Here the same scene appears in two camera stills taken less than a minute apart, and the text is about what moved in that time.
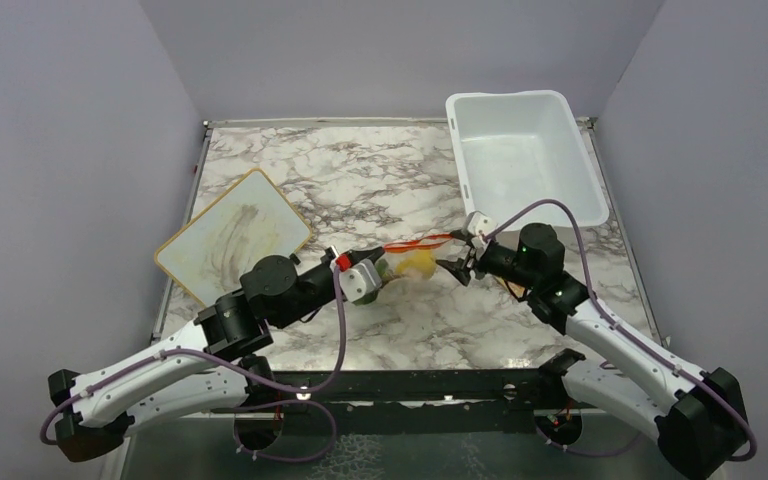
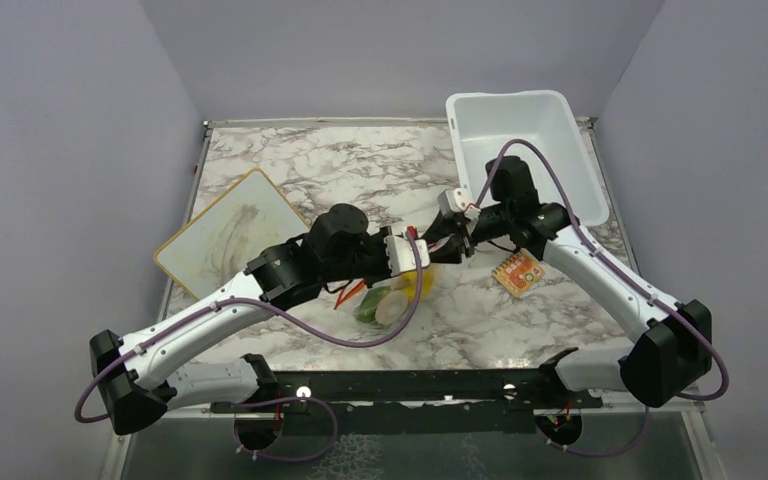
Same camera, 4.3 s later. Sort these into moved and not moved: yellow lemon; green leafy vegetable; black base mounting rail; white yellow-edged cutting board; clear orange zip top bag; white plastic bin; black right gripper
Moved: clear orange zip top bag; yellow lemon; black right gripper; green leafy vegetable
Not moved: white plastic bin; white yellow-edged cutting board; black base mounting rail
